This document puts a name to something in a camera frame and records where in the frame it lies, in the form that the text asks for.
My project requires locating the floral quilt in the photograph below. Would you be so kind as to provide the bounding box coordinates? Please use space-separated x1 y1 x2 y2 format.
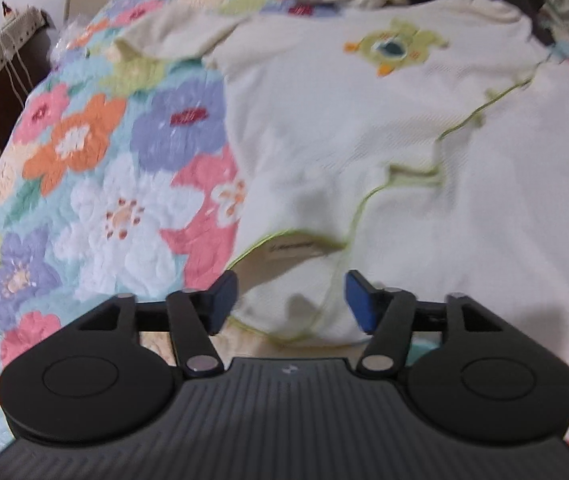
0 0 569 467

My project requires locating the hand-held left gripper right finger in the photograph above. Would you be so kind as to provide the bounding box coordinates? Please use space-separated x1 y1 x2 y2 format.
344 269 505 377

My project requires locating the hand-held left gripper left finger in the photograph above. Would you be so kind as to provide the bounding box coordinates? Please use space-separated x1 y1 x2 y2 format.
77 269 240 378

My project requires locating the cream garment with green trim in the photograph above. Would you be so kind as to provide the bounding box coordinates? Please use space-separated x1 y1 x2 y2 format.
114 0 569 392

